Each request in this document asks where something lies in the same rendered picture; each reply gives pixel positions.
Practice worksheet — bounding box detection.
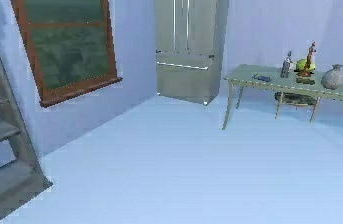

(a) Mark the grey round jug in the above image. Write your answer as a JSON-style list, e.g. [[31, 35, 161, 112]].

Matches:
[[320, 63, 343, 91]]

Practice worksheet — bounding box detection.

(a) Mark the grey steel fridge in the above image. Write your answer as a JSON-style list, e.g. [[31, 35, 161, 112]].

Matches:
[[154, 0, 230, 106]]

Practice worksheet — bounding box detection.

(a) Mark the small blue flat object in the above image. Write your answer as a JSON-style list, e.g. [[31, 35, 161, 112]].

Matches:
[[252, 74, 273, 83]]

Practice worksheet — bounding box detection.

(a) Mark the brown framed window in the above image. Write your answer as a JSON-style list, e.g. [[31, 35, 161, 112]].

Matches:
[[10, 0, 124, 108]]

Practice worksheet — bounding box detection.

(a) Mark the grey slim bottle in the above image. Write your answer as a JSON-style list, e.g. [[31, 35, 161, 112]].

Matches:
[[280, 50, 293, 79]]

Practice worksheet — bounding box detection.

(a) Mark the wooden chair dark seat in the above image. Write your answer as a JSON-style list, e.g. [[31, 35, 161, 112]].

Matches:
[[273, 91, 321, 123]]

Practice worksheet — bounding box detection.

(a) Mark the green yellow round fruit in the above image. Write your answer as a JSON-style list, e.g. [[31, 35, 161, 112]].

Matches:
[[294, 58, 316, 73]]

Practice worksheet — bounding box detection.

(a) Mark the pale green table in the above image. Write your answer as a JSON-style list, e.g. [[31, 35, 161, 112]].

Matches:
[[221, 63, 343, 134]]

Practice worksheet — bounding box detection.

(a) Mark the silver fridge handle bar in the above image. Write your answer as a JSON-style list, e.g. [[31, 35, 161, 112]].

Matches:
[[156, 61, 210, 71], [186, 0, 191, 51], [172, 0, 177, 51]]

